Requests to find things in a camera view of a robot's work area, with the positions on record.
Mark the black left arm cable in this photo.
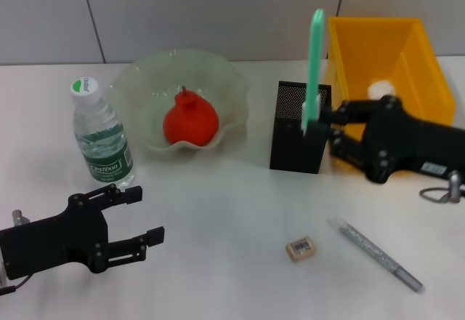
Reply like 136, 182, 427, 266
0, 274, 32, 296

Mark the white paper ball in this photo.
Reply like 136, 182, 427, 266
366, 79, 396, 100

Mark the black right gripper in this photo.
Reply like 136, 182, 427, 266
303, 95, 465, 185

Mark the black mesh pen holder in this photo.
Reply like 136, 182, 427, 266
269, 80, 332, 175

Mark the silver glitter pen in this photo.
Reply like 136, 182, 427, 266
326, 217, 425, 294

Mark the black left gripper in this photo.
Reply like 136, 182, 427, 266
0, 183, 166, 281

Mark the orange red toy fruit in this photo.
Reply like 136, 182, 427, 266
163, 84, 220, 145

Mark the clear green label water bottle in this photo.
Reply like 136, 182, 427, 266
70, 76, 136, 193

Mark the beige eraser with barcode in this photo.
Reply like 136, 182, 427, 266
286, 238, 320, 263

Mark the yellow plastic storage bin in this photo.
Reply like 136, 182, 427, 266
325, 16, 457, 172

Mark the green white toothbrush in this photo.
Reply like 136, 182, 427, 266
300, 8, 326, 137

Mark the right arm cable with plug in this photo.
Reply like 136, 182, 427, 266
419, 169, 465, 204

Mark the pale green wavy fruit bowl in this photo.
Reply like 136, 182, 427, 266
108, 48, 252, 159

